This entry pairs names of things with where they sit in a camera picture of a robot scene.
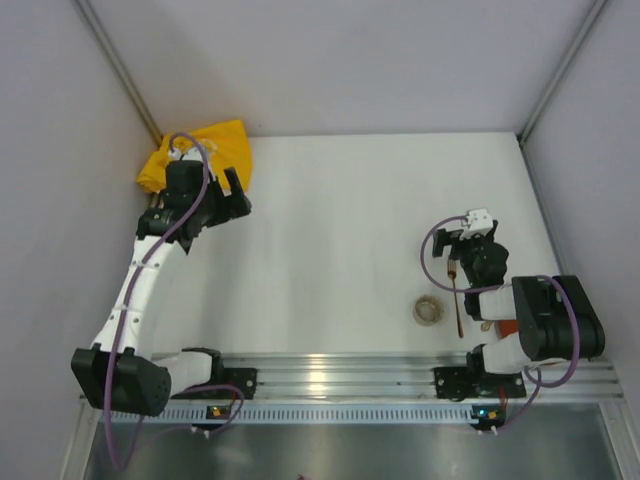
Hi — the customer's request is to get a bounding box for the yellow Pikachu placemat cloth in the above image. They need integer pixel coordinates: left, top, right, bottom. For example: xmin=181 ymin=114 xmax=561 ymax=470
xmin=135 ymin=117 xmax=256 ymax=197

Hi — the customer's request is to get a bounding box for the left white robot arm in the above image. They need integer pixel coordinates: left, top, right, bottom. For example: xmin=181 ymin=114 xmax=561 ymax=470
xmin=71 ymin=160 xmax=251 ymax=417

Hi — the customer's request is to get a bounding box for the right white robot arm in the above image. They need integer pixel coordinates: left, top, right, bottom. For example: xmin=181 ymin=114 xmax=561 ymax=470
xmin=432 ymin=227 xmax=606 ymax=375

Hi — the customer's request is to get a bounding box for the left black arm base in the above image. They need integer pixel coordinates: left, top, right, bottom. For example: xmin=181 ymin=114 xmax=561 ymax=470
xmin=173 ymin=367 xmax=258 ymax=400

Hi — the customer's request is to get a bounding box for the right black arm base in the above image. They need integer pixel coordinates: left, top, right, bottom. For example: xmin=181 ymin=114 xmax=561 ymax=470
xmin=433 ymin=366 xmax=527 ymax=402

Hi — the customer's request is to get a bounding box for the copper fork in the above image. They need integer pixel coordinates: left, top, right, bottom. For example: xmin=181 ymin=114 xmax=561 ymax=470
xmin=447 ymin=257 xmax=464 ymax=339

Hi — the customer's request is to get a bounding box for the red plate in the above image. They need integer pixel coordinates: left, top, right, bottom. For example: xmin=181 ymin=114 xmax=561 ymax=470
xmin=496 ymin=320 xmax=519 ymax=338

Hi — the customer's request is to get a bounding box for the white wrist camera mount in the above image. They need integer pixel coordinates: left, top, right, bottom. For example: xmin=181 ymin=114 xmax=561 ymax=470
xmin=460 ymin=208 xmax=497 ymax=240

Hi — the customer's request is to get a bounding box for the right aluminium frame post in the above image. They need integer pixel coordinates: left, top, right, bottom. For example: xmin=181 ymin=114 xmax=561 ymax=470
xmin=516 ymin=0 xmax=611 ymax=148

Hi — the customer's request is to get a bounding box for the aluminium mounting rail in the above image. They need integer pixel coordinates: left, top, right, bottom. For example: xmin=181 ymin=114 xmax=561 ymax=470
xmin=224 ymin=354 xmax=624 ymax=403

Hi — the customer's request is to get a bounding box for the perforated cable tray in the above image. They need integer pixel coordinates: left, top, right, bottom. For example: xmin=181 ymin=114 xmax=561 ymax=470
xmin=102 ymin=404 xmax=506 ymax=424

